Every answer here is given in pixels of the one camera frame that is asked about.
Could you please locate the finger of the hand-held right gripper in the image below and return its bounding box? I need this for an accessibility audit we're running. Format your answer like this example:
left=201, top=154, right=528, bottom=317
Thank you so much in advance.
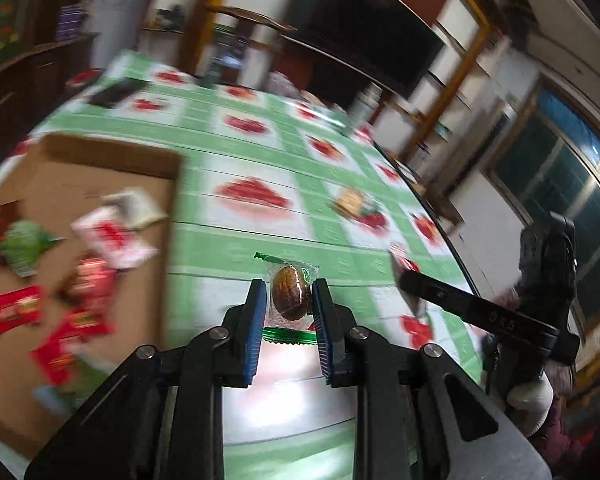
left=397, top=269, right=581, bottom=362

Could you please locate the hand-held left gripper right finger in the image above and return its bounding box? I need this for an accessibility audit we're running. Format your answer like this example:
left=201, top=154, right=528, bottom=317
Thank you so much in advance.
left=311, top=278, right=552, bottom=480

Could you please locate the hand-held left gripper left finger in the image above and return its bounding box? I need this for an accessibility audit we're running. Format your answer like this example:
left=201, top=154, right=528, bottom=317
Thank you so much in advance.
left=25, top=279, right=270, bottom=480

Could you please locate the clear packet with brown cake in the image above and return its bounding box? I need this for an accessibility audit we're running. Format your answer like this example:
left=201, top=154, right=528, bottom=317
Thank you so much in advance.
left=253, top=252, right=321, bottom=347

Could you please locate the cardboard box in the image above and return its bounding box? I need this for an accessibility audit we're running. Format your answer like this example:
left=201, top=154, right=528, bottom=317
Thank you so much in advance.
left=0, top=132, right=185, bottom=457

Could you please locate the window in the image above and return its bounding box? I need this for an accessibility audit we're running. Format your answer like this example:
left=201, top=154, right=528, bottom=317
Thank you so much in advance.
left=485, top=85, right=600, bottom=331

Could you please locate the tan and green snack packet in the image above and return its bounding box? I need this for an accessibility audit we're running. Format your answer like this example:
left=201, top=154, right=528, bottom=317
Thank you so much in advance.
left=332, top=187, right=378, bottom=221

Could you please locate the wooden shelving unit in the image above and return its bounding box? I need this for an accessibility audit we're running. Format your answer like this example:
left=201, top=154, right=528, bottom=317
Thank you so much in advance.
left=180, top=0, right=511, bottom=201

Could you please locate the pink plastic bag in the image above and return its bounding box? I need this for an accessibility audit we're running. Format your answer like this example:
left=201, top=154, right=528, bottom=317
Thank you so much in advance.
left=265, top=71, right=311, bottom=101

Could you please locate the dark bottle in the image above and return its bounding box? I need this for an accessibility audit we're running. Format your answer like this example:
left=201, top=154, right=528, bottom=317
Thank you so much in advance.
left=202, top=45, right=241, bottom=88

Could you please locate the flat black object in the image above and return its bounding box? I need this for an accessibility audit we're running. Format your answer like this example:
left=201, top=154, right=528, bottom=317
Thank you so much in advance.
left=87, top=78, right=150, bottom=109

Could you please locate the black television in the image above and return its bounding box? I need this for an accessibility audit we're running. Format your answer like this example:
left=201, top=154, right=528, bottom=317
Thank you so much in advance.
left=297, top=0, right=447, bottom=102

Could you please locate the red and white bag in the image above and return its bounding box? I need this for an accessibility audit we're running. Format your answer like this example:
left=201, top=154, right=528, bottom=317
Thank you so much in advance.
left=65, top=67, right=106, bottom=90

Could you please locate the wooden cabinet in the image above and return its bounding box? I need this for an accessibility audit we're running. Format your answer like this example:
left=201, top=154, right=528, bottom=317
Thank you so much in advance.
left=0, top=32, right=101, bottom=171

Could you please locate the purple box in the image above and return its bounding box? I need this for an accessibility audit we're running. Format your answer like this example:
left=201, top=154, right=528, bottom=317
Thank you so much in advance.
left=55, top=4, right=87, bottom=43

